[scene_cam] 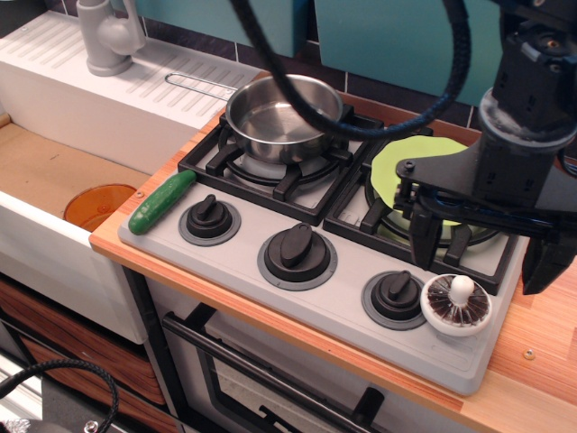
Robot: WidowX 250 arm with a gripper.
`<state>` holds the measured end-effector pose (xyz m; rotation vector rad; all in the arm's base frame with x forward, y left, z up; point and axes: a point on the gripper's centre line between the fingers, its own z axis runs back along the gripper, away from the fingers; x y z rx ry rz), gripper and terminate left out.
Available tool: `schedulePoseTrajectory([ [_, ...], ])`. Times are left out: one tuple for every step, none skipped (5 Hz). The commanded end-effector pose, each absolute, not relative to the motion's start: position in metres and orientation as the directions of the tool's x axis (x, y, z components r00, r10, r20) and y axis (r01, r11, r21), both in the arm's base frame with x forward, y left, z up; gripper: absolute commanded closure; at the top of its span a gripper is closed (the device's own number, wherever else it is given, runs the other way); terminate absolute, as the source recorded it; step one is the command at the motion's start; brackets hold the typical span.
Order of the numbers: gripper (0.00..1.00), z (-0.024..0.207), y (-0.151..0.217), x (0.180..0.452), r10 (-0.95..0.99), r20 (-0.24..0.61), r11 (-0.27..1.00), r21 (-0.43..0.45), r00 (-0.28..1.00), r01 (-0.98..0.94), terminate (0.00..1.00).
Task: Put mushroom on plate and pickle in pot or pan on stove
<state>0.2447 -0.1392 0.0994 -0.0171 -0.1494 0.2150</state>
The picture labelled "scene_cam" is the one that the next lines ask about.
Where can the black right stove knob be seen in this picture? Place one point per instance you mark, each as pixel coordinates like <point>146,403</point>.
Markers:
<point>392,300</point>

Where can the black right burner grate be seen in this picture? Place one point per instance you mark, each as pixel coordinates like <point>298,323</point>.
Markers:
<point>364,214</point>

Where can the white brown toy mushroom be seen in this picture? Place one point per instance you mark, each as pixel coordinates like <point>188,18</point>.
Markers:
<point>456,305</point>

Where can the grey toy faucet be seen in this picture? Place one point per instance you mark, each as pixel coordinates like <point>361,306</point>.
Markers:
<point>110,41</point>

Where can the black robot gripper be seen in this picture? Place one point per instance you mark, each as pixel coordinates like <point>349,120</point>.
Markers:
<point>510,190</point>

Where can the toy oven door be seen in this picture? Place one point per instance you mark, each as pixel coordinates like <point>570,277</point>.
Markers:
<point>250,381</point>

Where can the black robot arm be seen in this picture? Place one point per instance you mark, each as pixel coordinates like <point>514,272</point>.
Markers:
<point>532,103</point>

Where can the grey toy stove top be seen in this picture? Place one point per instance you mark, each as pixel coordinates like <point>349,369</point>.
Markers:
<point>335,308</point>

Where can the black stove knob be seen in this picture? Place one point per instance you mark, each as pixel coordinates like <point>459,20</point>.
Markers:
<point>297,259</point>
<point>209,222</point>
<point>392,300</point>

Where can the white toy sink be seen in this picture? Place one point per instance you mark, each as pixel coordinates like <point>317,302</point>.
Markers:
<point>65,130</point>

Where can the stainless steel pot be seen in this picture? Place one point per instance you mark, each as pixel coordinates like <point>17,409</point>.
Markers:
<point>263,122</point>

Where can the black left burner grate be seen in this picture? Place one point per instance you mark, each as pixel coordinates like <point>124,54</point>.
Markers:
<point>270,180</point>

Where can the wood grain drawer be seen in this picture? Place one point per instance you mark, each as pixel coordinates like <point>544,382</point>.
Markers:
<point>43,330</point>

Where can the green toy pickle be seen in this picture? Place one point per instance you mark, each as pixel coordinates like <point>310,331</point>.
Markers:
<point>160,201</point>

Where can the black left stove knob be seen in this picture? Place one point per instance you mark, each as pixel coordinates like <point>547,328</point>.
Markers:
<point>209,222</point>

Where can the black middle stove knob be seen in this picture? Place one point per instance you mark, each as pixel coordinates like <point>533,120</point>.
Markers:
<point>297,259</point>

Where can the black oven door handle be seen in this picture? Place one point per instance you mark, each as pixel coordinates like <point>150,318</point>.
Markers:
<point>192,331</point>

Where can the black burner grate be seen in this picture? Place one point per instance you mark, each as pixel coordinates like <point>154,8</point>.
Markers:
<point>364,214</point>
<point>270,180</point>

